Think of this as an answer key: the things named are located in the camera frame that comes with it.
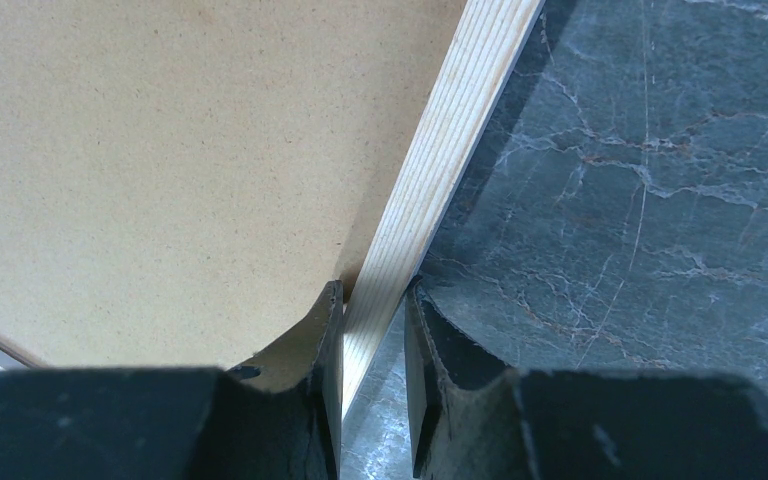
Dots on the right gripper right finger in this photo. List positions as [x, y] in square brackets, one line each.
[463, 417]

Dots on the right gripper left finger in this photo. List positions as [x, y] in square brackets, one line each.
[279, 411]

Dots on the white photo frame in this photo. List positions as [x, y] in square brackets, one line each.
[178, 179]

